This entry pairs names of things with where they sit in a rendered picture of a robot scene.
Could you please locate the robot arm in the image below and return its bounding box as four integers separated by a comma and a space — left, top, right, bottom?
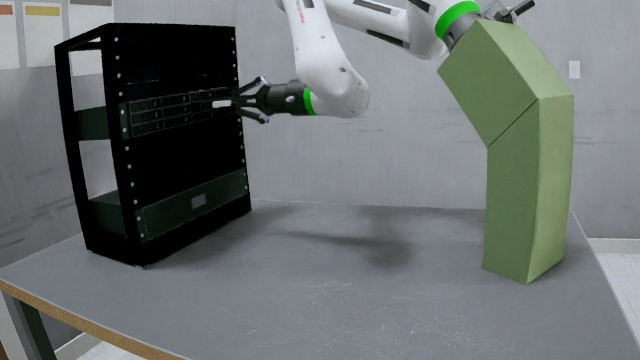
275, 0, 535, 119

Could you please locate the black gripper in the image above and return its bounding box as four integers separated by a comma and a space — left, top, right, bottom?
213, 76, 289, 124

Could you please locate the black server rack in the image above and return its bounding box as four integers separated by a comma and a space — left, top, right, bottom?
54, 23, 252, 270

